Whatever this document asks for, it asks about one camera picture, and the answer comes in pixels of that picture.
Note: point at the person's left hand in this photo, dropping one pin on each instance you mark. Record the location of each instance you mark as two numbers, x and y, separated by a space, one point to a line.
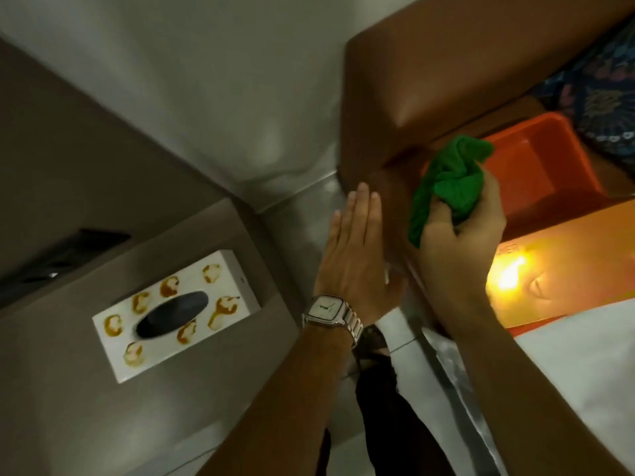
353 262

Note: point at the person's right hand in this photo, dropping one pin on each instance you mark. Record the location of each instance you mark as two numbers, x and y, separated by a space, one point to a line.
456 272

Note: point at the person's left middle finger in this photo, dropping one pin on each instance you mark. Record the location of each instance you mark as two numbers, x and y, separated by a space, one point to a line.
362 218

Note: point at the person's left little finger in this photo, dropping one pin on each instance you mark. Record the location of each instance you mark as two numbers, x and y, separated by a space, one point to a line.
334 232

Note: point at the person's left thumb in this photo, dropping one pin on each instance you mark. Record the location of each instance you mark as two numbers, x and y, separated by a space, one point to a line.
397 293

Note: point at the person's right thumb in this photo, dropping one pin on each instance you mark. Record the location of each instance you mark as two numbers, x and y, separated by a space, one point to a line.
441 215

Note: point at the green cloth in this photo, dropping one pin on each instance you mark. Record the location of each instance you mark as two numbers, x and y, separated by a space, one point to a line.
449 185

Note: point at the person's right forearm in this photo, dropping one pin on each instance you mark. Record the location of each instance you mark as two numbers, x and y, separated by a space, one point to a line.
521 406

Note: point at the person's left forearm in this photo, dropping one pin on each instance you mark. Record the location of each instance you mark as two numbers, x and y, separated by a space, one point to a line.
287 406

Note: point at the silver square wristwatch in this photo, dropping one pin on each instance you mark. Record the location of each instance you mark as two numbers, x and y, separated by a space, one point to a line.
327 312

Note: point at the orange plastic tub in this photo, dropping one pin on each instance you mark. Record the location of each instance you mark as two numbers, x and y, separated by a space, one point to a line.
540 163

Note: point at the silver metal strip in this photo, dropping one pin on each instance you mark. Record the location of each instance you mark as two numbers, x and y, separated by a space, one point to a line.
461 386

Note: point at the person's black trouser leg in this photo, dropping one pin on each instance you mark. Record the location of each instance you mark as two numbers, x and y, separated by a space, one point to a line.
397 421

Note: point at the orange glossy tray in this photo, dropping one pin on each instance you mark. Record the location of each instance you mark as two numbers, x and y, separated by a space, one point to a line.
570 262

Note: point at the brown leather headboard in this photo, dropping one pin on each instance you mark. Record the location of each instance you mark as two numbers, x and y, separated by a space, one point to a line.
446 69

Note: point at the white tissue box orange print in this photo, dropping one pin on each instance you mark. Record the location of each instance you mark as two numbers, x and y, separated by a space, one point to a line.
173 317

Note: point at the dark patterned fabric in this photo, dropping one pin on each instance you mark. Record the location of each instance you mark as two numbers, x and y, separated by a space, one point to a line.
595 94

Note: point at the white bed sheet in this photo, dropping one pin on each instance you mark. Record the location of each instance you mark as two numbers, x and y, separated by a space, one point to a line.
585 371

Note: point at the black flat device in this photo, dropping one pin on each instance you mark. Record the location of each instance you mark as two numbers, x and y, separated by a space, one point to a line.
54 267

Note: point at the grey bedside table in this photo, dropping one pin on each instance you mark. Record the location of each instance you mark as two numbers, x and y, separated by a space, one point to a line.
59 391

